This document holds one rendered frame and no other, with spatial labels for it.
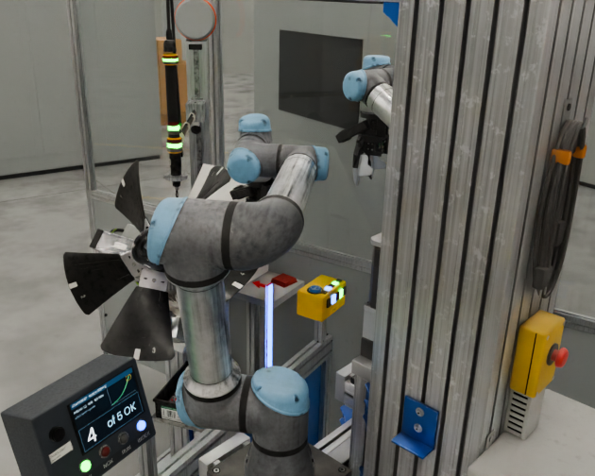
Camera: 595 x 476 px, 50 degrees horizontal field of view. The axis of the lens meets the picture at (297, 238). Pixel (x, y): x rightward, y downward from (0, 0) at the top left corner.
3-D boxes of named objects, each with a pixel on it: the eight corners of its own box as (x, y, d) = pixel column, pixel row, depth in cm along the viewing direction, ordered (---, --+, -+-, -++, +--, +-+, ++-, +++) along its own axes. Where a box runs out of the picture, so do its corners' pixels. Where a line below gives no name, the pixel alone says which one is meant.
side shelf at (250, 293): (236, 267, 284) (236, 261, 283) (304, 287, 266) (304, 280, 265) (200, 286, 265) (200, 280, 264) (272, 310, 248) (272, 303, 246)
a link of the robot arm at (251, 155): (274, 156, 135) (282, 134, 144) (222, 153, 136) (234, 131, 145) (275, 189, 139) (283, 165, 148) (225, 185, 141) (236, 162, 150)
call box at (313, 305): (320, 299, 226) (321, 273, 222) (345, 308, 221) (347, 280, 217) (296, 317, 213) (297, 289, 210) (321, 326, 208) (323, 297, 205)
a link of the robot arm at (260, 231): (297, 223, 97) (331, 133, 141) (228, 218, 99) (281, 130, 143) (297, 288, 102) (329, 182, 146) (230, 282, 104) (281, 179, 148)
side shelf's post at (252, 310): (252, 443, 299) (251, 283, 268) (259, 446, 297) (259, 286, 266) (246, 448, 296) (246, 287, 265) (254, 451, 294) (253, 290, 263)
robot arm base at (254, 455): (329, 469, 137) (331, 432, 133) (280, 508, 126) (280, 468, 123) (279, 437, 146) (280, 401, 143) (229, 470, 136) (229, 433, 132)
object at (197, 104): (189, 118, 255) (188, 97, 252) (206, 119, 255) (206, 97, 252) (186, 124, 245) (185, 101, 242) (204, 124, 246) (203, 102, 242)
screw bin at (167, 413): (186, 379, 207) (186, 360, 204) (234, 388, 202) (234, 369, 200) (153, 418, 187) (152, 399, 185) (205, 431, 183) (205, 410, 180)
